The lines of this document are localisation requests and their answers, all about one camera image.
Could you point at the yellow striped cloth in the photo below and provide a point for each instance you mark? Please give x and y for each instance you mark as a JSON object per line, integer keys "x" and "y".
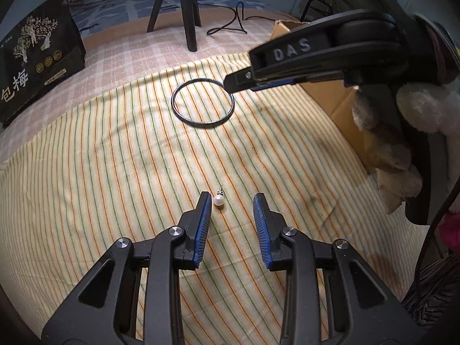
{"x": 125, "y": 169}

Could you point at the black tripod stand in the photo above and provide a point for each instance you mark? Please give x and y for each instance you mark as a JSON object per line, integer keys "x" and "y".
{"x": 188, "y": 10}

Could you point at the cardboard box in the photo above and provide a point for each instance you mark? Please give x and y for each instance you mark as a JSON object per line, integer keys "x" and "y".
{"x": 345, "y": 100}

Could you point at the black printed bag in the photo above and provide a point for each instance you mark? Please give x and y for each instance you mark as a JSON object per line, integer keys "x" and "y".
{"x": 36, "y": 61}

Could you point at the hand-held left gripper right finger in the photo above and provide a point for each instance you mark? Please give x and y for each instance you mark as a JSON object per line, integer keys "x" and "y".
{"x": 260, "y": 230}

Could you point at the pearl earring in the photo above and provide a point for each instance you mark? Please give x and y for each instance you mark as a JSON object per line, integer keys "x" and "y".
{"x": 218, "y": 201}

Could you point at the blue patterned bedsheet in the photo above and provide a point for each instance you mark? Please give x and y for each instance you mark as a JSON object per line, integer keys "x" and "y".
{"x": 125, "y": 7}

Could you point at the pink checked blanket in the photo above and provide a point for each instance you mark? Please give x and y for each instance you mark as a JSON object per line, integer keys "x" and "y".
{"x": 125, "y": 64}

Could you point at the dark striped clothing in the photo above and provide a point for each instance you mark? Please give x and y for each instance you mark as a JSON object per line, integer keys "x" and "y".
{"x": 435, "y": 291}

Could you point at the person's right hand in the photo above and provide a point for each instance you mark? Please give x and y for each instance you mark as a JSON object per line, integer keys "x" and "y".
{"x": 391, "y": 151}

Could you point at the black bangle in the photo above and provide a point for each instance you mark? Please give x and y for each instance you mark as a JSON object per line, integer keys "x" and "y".
{"x": 173, "y": 106}

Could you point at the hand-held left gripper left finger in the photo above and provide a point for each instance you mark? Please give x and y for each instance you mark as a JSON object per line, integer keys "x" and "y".
{"x": 205, "y": 222}

